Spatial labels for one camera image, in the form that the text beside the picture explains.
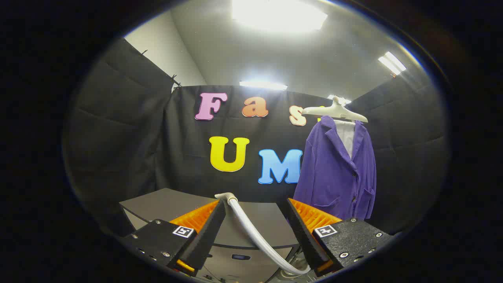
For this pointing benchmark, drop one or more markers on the white shirt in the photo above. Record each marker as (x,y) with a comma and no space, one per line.
(346,135)

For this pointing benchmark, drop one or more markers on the black backdrop cloth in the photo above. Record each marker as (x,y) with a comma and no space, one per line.
(129,137)

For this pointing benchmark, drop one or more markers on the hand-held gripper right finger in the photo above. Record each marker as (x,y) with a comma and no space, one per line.
(304,236)

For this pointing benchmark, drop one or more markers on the large square ceiling light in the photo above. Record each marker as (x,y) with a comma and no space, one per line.
(277,13)

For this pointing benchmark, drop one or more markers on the white plastic clothes hanger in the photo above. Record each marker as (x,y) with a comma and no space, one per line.
(338,110)

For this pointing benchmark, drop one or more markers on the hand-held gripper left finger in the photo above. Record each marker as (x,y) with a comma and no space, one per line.
(204,236)

